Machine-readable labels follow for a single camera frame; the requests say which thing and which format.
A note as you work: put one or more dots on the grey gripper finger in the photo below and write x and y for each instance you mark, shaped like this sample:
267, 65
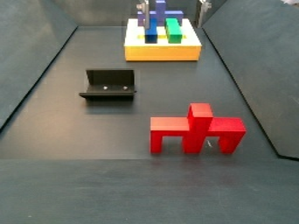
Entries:
143, 6
204, 7

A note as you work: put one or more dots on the red cross-shaped block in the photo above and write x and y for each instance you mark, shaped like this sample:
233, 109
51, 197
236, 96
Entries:
193, 128

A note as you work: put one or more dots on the yellow wooden base board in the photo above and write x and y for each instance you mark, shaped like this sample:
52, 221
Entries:
163, 51

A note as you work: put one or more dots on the purple cross-shaped block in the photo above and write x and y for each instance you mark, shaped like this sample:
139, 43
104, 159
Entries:
160, 14

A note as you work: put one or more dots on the blue rectangular block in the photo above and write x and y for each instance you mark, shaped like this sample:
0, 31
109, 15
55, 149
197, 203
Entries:
151, 32

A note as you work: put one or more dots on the green rectangular block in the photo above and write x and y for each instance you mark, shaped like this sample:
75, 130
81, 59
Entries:
172, 31

